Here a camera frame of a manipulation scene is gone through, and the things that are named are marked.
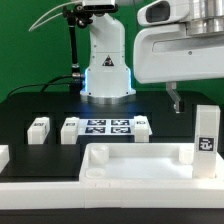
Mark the white desk top tray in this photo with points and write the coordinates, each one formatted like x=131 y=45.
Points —
x=141 y=161

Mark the white obstacle bar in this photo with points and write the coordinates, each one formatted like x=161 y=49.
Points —
x=152 y=194
x=4 y=156

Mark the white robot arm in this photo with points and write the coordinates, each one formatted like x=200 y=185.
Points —
x=107 y=77

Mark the white front obstacle bar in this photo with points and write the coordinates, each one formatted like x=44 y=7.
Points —
x=152 y=194

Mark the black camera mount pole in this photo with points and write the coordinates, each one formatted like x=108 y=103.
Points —
x=81 y=18

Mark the white left obstacle bar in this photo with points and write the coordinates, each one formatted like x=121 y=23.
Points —
x=4 y=156

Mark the white marker tag plate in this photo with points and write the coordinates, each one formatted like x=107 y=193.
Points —
x=106 y=127

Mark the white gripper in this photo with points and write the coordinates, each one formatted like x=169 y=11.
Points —
x=167 y=54

